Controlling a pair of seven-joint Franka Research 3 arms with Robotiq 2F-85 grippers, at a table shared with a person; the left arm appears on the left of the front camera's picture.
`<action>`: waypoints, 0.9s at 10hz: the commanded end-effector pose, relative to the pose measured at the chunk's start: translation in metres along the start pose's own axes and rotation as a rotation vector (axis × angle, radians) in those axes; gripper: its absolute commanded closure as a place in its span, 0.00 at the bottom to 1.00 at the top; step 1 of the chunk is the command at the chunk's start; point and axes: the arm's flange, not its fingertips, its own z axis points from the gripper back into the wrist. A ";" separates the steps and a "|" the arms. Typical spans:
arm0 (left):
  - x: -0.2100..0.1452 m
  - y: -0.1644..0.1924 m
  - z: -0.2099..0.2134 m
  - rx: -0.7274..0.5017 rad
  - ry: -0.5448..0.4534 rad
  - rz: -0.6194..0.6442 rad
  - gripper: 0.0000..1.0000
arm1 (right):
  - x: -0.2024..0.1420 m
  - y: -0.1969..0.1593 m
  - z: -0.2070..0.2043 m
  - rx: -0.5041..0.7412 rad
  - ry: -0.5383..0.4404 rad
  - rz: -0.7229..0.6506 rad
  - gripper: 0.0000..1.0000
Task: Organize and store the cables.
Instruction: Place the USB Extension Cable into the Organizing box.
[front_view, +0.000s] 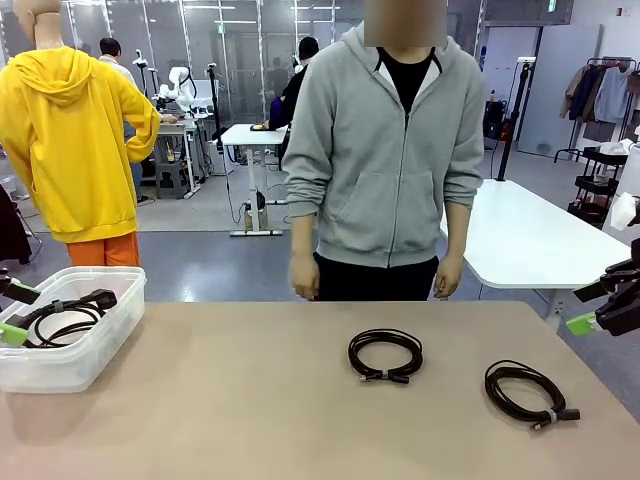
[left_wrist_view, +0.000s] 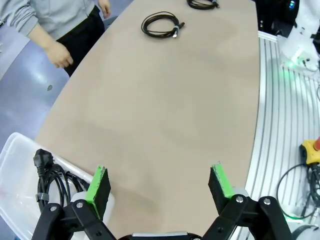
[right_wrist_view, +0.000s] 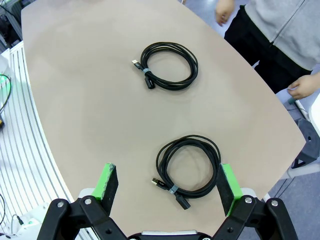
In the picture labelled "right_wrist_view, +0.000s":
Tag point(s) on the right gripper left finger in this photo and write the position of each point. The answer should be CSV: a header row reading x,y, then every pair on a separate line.
x,y
110,190

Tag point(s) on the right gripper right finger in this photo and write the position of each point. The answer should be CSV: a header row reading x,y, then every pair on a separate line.
x,y
226,195

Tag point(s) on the person's left hand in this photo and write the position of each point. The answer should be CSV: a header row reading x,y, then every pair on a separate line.
x,y
306,86

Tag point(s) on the person's right hand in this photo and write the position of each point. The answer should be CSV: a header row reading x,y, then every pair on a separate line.
x,y
223,11

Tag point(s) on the white ribbed base platform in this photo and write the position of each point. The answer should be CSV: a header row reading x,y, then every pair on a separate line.
x,y
25,150

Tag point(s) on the person in grey hoodie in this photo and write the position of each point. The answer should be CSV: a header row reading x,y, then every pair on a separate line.
x,y
275,25

